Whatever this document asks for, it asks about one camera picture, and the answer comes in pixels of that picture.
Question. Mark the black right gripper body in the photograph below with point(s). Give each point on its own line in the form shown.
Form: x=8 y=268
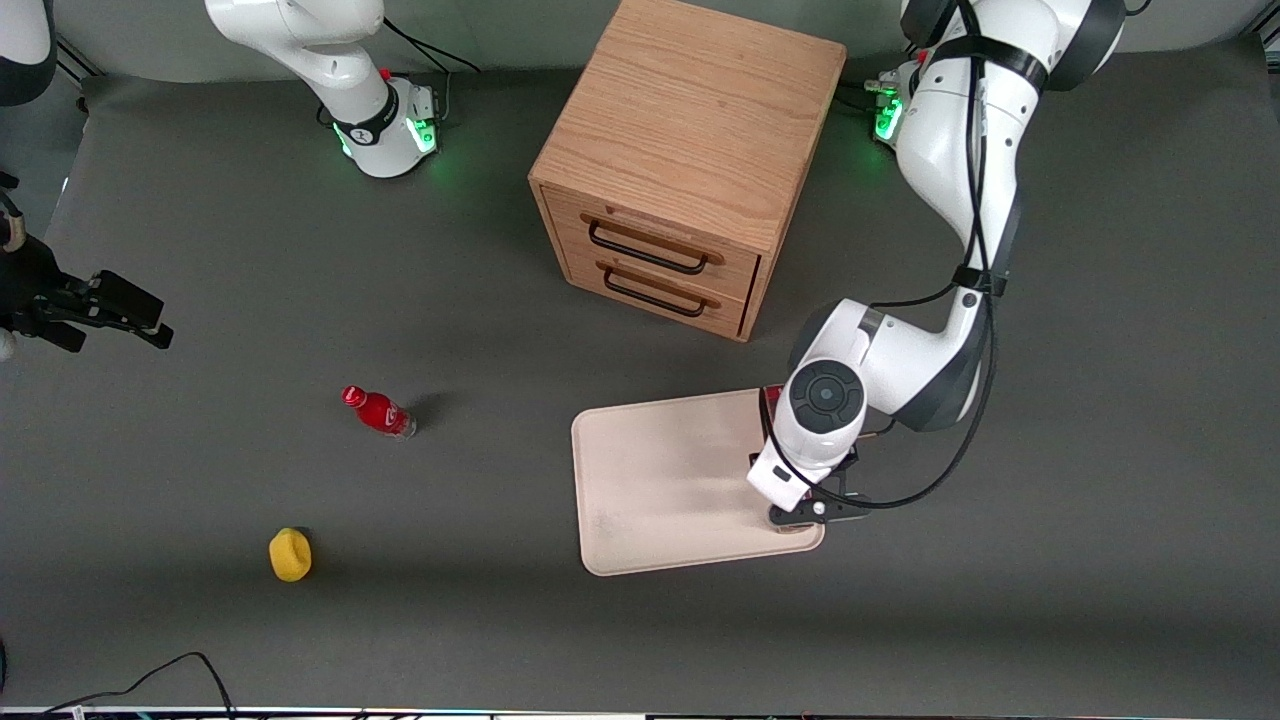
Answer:
x=33 y=290

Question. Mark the red cookie box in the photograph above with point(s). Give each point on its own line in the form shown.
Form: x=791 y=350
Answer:
x=772 y=400

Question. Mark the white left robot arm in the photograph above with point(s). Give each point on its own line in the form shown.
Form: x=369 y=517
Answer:
x=950 y=130

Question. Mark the beige rectangular tray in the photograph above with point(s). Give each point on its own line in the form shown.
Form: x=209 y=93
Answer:
x=665 y=480

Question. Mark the small red bottle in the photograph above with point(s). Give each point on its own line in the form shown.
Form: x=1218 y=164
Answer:
x=380 y=411

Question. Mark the small yellow round object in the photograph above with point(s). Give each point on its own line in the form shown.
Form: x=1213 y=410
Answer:
x=290 y=555

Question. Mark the wooden two-drawer cabinet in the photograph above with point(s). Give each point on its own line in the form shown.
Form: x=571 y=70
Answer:
x=690 y=130

